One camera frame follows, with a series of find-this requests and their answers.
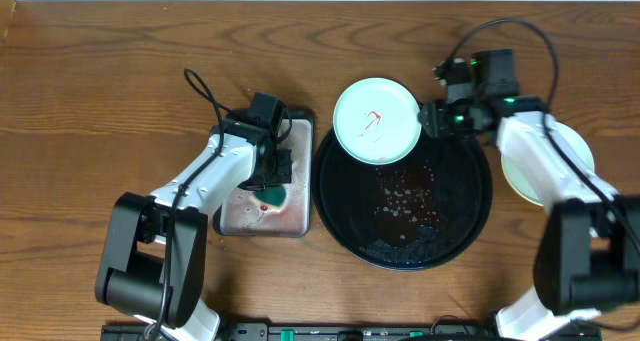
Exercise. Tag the round black tray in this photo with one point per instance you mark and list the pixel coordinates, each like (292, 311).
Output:
(417, 213)

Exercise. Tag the green yellow sponge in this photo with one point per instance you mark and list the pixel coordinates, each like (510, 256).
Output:
(271, 198)

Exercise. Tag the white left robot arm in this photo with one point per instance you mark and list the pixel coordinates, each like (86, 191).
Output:
(153, 260)

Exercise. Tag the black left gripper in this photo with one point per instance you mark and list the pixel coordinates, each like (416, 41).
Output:
(282, 166)

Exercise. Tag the pale green plate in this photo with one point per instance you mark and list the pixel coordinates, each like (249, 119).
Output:
(522, 187)

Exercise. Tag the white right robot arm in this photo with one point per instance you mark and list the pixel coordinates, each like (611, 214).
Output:
(588, 259)

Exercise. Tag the rectangular black metal tray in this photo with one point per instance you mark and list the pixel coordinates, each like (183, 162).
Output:
(240, 215)

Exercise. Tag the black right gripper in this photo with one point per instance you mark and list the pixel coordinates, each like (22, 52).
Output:
(438, 124)

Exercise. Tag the light blue plate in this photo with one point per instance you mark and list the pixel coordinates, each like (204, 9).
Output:
(375, 120)

